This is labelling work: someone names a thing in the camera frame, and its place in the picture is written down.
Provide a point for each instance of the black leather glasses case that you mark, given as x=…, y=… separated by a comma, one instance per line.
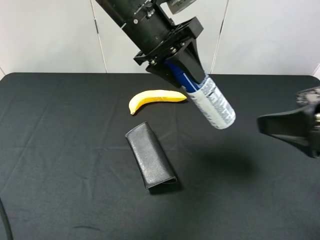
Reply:
x=151, y=159

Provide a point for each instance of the black tablecloth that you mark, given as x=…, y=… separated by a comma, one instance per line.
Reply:
x=67, y=171

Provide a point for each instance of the yellow banana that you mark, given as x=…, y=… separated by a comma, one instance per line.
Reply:
x=154, y=96

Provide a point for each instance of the blue and white spray can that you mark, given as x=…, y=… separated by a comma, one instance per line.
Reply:
x=207, y=97

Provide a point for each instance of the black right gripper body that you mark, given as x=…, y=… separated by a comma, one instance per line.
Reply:
x=317, y=130

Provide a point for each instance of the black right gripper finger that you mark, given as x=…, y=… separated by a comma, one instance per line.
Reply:
x=296, y=127
x=308, y=96

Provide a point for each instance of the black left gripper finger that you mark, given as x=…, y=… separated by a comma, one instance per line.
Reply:
x=163, y=71
x=187, y=60

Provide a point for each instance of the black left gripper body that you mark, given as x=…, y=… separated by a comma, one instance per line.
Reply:
x=154, y=33

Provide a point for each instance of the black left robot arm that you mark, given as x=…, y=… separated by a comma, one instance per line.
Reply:
x=112, y=8

